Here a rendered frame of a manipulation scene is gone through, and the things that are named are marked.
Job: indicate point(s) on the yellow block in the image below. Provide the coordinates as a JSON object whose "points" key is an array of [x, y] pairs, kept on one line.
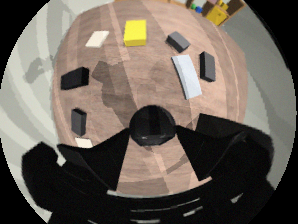
{"points": [[135, 33]]}

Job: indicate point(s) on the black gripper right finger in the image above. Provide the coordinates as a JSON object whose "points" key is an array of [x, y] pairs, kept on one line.
{"points": [[204, 152]]}

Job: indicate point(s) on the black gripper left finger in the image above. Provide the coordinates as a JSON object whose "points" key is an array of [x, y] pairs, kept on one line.
{"points": [[104, 160]]}

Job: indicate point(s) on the white flat sheet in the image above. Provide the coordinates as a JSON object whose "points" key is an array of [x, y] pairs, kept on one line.
{"points": [[83, 142]]}

